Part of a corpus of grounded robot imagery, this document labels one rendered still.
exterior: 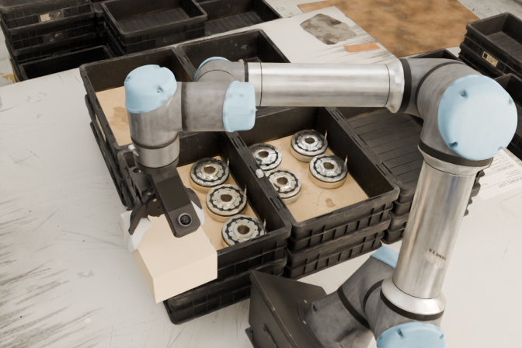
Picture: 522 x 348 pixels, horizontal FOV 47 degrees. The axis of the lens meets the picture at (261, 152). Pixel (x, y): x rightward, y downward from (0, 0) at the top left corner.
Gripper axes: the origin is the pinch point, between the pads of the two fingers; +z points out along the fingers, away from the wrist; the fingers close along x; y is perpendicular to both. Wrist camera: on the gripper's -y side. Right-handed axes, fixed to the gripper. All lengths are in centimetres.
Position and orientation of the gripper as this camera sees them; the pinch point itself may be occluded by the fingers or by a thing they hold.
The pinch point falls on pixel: (168, 241)
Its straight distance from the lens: 112.0
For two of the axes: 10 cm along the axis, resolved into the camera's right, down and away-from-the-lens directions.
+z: -0.5, 7.3, 6.8
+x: -8.7, 3.0, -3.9
